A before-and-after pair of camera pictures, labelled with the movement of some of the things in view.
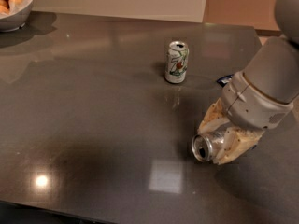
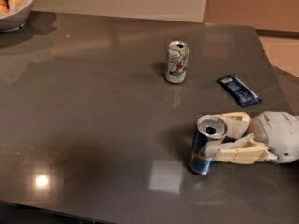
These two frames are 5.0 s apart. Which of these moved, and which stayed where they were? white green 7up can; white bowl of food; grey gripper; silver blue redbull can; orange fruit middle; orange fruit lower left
Moved: grey gripper; silver blue redbull can
Stayed: orange fruit lower left; orange fruit middle; white green 7up can; white bowl of food
